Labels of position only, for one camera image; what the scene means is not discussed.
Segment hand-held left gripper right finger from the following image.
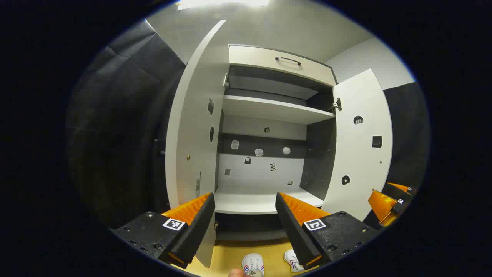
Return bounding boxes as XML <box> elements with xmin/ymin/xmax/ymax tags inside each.
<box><xmin>275</xmin><ymin>192</ymin><xmax>381</xmax><ymax>270</ymax></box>

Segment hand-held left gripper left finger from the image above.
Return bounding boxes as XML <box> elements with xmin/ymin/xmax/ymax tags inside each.
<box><xmin>109</xmin><ymin>192</ymin><xmax>216</xmax><ymax>270</ymax></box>

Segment white shoe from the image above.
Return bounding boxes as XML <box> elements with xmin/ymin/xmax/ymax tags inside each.
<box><xmin>241</xmin><ymin>253</ymin><xmax>265</xmax><ymax>277</ymax></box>
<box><xmin>284</xmin><ymin>249</ymin><xmax>305</xmax><ymax>273</ymax></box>

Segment white shoe cabinet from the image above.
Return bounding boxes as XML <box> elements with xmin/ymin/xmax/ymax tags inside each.
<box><xmin>165</xmin><ymin>19</ymin><xmax>393</xmax><ymax>268</ymax></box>

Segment white cabinet door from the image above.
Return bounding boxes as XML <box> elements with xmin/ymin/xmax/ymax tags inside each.
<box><xmin>165</xmin><ymin>19</ymin><xmax>230</xmax><ymax>268</ymax></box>
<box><xmin>321</xmin><ymin>68</ymin><xmax>393</xmax><ymax>222</ymax></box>

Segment white cabinet shelf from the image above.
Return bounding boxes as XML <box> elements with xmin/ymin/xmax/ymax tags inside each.
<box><xmin>222</xmin><ymin>95</ymin><xmax>336</xmax><ymax>125</ymax></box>

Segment white cabinet drawer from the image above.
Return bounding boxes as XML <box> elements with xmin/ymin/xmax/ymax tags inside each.
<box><xmin>228</xmin><ymin>44</ymin><xmax>339</xmax><ymax>87</ymax></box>

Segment ceiling light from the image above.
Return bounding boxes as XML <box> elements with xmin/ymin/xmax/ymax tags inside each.
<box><xmin>177</xmin><ymin>0</ymin><xmax>269</xmax><ymax>10</ymax></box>

